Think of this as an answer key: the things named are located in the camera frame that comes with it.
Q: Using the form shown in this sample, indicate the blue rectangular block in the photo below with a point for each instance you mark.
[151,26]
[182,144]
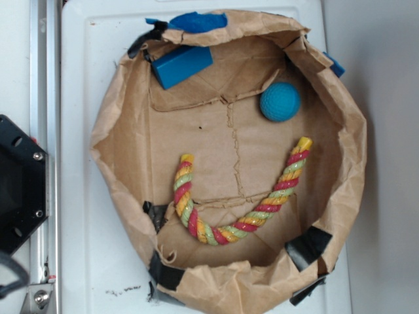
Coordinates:
[180,64]

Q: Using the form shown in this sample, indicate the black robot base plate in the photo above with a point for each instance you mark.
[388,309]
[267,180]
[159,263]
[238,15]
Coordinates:
[23,186]

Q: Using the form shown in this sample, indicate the metal corner bracket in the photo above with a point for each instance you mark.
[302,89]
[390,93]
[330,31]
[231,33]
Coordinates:
[38,298]

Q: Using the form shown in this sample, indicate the aluminium extrusion rail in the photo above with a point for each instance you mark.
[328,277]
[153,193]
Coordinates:
[45,126]

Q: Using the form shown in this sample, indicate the blue dimpled ball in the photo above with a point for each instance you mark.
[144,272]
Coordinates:
[280,102]

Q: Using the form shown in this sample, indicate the multicolour twisted rope toy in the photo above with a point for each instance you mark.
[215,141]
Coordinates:
[251,221]

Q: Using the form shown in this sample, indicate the brown paper bag tray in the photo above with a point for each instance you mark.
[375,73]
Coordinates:
[142,130]

